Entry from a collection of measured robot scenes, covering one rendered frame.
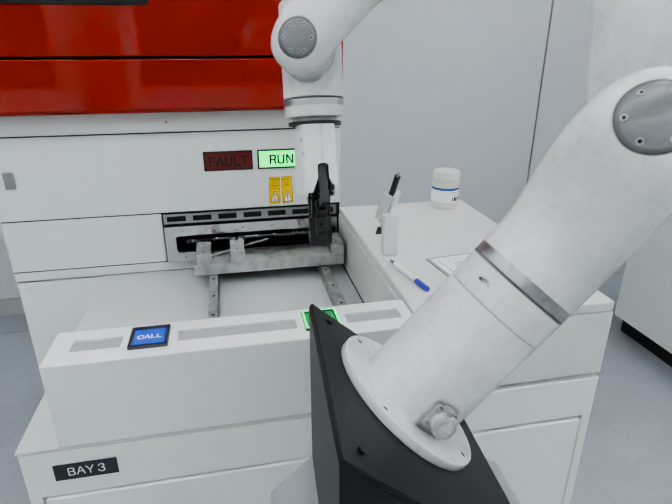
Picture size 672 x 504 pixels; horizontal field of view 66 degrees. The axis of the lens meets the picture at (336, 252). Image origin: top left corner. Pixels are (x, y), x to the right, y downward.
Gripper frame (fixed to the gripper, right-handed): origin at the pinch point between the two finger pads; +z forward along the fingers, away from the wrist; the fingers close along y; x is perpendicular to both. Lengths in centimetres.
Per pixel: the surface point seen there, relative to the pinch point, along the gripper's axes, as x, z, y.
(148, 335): -26.1, 14.6, -3.8
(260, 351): -10.0, 17.4, 0.7
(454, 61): 111, -58, -199
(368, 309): 8.4, 14.6, -5.6
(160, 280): -31, 18, -57
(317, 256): 7, 14, -50
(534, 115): 163, -29, -205
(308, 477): -5.1, 32.5, 10.6
